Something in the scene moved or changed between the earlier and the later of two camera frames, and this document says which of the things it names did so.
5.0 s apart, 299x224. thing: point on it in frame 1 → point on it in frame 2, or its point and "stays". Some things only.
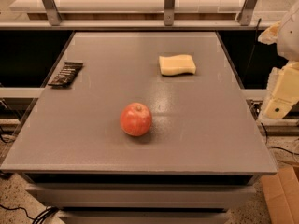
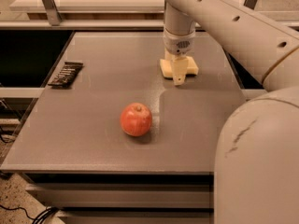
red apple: (135, 119) stays
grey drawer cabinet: (141, 198) stays
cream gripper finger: (270, 35) → (179, 45)
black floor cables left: (40, 217) stays
